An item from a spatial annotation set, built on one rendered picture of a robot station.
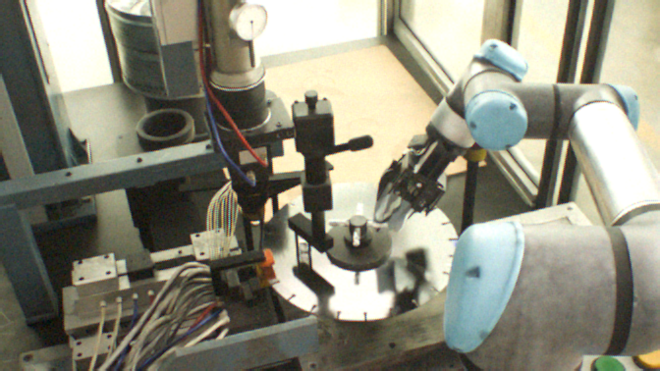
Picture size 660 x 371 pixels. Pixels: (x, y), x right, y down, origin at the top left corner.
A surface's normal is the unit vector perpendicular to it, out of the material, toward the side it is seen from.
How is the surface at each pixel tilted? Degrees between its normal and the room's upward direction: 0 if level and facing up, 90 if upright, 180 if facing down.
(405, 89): 0
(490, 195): 0
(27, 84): 90
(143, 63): 90
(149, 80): 90
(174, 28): 90
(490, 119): 80
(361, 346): 0
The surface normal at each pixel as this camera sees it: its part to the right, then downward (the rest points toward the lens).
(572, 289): -0.08, -0.17
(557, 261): -0.06, -0.49
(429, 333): -0.04, -0.78
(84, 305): 0.29, 0.59
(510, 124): -0.09, 0.47
